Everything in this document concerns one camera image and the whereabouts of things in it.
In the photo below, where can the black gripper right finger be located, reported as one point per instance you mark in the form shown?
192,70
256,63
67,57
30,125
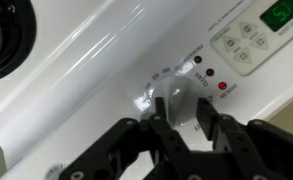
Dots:
232,146

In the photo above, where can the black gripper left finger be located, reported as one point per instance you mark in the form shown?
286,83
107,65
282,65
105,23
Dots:
172,143

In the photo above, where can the large white oven knob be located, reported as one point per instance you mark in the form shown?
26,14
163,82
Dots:
181,100

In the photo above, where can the white electric stove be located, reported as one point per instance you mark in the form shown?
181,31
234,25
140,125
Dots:
102,66

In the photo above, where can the oven keypad green display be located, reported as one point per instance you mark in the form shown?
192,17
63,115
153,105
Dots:
252,43

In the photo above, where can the small black coil burner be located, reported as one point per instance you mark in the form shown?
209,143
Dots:
9,40

